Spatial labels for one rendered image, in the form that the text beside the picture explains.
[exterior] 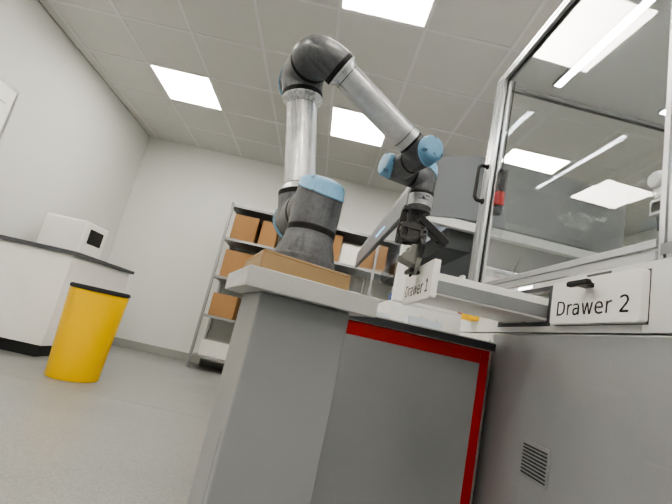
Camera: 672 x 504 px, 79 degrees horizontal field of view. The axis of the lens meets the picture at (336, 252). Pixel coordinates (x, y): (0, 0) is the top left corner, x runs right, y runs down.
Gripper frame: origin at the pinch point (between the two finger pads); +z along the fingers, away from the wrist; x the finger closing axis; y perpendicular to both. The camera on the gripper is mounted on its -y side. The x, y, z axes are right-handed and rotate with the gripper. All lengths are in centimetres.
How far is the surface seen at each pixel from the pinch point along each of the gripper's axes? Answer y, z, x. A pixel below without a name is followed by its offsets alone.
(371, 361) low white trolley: 5.7, 28.8, -11.2
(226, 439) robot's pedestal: 39, 46, 39
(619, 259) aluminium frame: -35, -6, 38
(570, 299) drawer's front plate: -33.3, 2.9, 24.7
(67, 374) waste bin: 175, 86, -183
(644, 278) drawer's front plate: -34, 0, 46
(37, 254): 258, 9, -241
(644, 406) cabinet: -35, 24, 46
